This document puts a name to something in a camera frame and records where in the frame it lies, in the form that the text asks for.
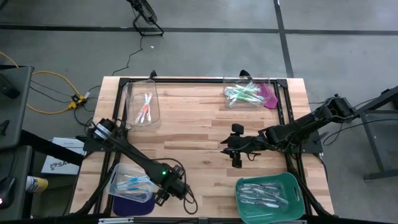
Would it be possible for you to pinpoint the black metal stand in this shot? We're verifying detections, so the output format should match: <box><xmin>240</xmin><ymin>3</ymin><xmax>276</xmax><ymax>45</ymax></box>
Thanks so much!
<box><xmin>343</xmin><ymin>85</ymin><xmax>398</xmax><ymax>182</ymax></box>

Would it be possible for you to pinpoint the long clear plastic bin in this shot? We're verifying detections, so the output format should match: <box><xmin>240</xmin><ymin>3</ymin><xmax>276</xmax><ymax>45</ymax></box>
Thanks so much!
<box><xmin>123</xmin><ymin>79</ymin><xmax>162</xmax><ymax>128</ymax></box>

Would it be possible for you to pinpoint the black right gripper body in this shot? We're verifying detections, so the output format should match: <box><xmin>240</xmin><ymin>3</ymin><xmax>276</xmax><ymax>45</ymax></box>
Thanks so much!
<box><xmin>228</xmin><ymin>123</ymin><xmax>262</xmax><ymax>169</ymax></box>

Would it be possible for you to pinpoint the dark blue mat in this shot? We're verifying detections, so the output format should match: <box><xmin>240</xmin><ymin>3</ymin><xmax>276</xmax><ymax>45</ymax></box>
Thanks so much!
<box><xmin>111</xmin><ymin>194</ymin><xmax>156</xmax><ymax>217</ymax></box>

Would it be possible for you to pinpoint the thin black cable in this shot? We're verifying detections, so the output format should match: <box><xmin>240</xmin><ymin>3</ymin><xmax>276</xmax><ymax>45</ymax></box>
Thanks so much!
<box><xmin>29</xmin><ymin>80</ymin><xmax>75</xmax><ymax>104</ymax></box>
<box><xmin>322</xmin><ymin>118</ymin><xmax>398</xmax><ymax>147</ymax></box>

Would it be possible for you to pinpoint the yellow extension cable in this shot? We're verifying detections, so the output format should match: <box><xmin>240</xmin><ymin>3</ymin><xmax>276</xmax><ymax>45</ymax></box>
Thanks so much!
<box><xmin>0</xmin><ymin>51</ymin><xmax>84</xmax><ymax>115</ymax></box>

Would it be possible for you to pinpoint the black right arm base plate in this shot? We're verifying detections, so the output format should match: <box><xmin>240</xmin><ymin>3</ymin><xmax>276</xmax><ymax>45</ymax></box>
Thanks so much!
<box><xmin>278</xmin><ymin>128</ymin><xmax>325</xmax><ymax>156</ymax></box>

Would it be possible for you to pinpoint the clear bin with handle slots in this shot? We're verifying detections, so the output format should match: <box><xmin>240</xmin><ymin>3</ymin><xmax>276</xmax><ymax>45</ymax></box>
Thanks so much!
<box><xmin>107</xmin><ymin>162</ymin><xmax>160</xmax><ymax>203</ymax></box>

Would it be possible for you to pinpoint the black handheld device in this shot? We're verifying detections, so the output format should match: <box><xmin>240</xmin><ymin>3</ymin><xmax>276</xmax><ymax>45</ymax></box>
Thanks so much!
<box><xmin>0</xmin><ymin>73</ymin><xmax>21</xmax><ymax>100</ymax></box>

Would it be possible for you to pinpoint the black floor cable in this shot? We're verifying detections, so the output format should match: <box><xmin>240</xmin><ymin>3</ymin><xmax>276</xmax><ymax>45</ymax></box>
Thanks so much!
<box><xmin>111</xmin><ymin>34</ymin><xmax>144</xmax><ymax>77</ymax></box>

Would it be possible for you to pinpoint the black floor fan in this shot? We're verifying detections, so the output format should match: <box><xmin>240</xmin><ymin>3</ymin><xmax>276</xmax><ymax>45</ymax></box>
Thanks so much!
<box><xmin>126</xmin><ymin>0</ymin><xmax>165</xmax><ymax>37</ymax></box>

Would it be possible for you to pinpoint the white printed box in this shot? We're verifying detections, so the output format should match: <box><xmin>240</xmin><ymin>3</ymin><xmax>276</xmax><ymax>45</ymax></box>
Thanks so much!
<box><xmin>40</xmin><ymin>138</ymin><xmax>87</xmax><ymax>175</ymax></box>

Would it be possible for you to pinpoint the green plastic bin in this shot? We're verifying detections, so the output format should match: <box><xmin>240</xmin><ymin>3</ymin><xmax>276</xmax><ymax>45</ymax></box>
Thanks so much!
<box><xmin>235</xmin><ymin>172</ymin><xmax>306</xmax><ymax>224</ymax></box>

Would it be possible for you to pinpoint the white and yellow can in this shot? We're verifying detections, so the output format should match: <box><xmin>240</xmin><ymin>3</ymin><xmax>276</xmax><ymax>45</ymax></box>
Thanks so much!
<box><xmin>25</xmin><ymin>175</ymin><xmax>49</xmax><ymax>194</ymax></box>

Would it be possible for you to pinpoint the pile of clear packets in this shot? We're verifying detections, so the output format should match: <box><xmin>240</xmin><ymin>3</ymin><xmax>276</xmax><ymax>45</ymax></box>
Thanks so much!
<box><xmin>262</xmin><ymin>187</ymin><xmax>289</xmax><ymax>205</ymax></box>

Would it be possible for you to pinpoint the black diagonal strut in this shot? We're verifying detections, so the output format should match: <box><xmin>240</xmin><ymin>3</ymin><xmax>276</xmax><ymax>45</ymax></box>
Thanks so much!
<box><xmin>19</xmin><ymin>129</ymin><xmax>85</xmax><ymax>167</ymax></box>

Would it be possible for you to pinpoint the magenta mat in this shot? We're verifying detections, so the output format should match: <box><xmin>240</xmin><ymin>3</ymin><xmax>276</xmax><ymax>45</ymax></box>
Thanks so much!
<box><xmin>256</xmin><ymin>82</ymin><xmax>279</xmax><ymax>110</ymax></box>

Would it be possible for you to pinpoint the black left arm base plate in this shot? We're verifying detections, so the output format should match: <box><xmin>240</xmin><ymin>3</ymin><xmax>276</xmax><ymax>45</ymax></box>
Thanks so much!
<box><xmin>82</xmin><ymin>130</ymin><xmax>129</xmax><ymax>154</ymax></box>

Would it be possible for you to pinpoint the yellow power plug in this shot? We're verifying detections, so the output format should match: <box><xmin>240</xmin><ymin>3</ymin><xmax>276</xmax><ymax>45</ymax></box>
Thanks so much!
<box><xmin>67</xmin><ymin>94</ymin><xmax>86</xmax><ymax>110</ymax></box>

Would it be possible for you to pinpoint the grey desk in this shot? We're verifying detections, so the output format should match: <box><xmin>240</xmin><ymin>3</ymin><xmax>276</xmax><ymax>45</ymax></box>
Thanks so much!
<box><xmin>0</xmin><ymin>65</ymin><xmax>34</xmax><ymax>152</ymax></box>

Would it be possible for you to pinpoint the square clear plastic bin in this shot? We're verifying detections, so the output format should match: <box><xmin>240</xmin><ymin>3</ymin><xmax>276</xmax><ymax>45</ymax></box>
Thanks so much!
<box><xmin>222</xmin><ymin>74</ymin><xmax>272</xmax><ymax>110</ymax></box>

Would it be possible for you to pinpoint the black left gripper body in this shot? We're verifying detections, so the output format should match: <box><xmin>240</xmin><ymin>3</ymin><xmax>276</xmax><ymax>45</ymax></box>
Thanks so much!
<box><xmin>154</xmin><ymin>164</ymin><xmax>191</xmax><ymax>207</ymax></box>

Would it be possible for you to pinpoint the black computer mouse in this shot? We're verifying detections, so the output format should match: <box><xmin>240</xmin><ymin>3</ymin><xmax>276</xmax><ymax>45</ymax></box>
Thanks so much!
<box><xmin>0</xmin><ymin>176</ymin><xmax>16</xmax><ymax>210</ymax></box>

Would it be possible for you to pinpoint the blue toothbrush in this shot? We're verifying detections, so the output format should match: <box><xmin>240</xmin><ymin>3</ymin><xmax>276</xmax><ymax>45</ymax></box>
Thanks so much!
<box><xmin>116</xmin><ymin>182</ymin><xmax>141</xmax><ymax>191</ymax></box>
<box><xmin>117</xmin><ymin>180</ymin><xmax>150</xmax><ymax>187</ymax></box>
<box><xmin>119</xmin><ymin>185</ymin><xmax>152</xmax><ymax>192</ymax></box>
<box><xmin>124</xmin><ymin>174</ymin><xmax>150</xmax><ymax>182</ymax></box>

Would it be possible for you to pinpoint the silver metal bracket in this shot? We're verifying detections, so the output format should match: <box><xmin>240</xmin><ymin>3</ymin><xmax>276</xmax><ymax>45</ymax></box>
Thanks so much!
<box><xmin>98</xmin><ymin>217</ymin><xmax>135</xmax><ymax>224</ymax></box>

